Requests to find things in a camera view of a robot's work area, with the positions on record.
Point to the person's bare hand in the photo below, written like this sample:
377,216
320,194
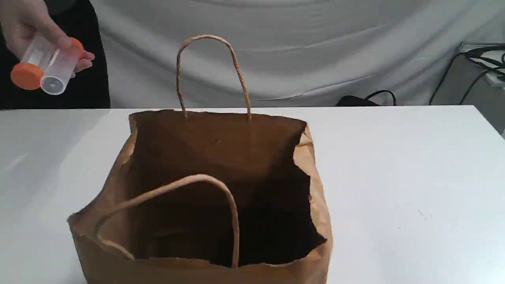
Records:
22,19

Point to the clear tube orange cap front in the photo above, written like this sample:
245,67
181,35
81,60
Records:
28,73

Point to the clear tube orange cap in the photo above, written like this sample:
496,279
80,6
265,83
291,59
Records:
28,73
61,67

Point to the brown paper bag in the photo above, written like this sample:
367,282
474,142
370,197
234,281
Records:
208,198

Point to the person's black clothing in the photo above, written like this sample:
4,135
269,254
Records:
90,88

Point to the white backdrop cloth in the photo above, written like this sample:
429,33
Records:
291,52

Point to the black object behind table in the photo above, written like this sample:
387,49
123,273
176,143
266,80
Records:
353,101

